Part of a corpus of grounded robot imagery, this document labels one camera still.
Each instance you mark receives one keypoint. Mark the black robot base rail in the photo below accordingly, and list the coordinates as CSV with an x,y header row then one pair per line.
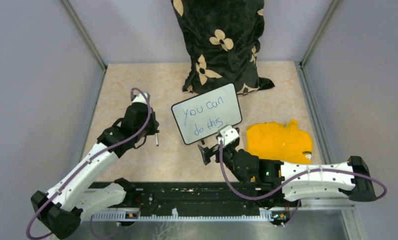
x,y
196,202

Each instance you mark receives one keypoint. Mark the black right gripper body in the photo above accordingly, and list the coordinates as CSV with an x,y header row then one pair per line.
x,y
228,152

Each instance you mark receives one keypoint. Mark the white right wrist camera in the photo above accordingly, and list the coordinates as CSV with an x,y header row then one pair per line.
x,y
227,135

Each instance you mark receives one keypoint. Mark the small black-framed whiteboard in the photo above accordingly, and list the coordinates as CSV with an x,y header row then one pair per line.
x,y
204,115

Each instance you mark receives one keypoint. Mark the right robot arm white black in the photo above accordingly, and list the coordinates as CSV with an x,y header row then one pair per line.
x,y
255,179

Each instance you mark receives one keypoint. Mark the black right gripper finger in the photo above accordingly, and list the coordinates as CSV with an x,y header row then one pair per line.
x,y
206,154
213,145

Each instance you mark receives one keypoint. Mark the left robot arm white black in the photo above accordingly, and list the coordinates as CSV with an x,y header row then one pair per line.
x,y
65,206

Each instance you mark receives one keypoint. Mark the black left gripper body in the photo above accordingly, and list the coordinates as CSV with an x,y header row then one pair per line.
x,y
151,128

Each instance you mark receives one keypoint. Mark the white marker pen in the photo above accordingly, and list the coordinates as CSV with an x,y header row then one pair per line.
x,y
157,139

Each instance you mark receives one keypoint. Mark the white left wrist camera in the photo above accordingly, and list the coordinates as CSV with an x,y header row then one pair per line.
x,y
139,98

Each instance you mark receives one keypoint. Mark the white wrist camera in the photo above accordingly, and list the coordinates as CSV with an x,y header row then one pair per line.
x,y
139,98
227,135

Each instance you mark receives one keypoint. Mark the black floral plush blanket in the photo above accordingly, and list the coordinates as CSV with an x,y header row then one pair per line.
x,y
222,40

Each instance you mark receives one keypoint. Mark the yellow cloth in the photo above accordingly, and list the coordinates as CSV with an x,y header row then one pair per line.
x,y
276,141

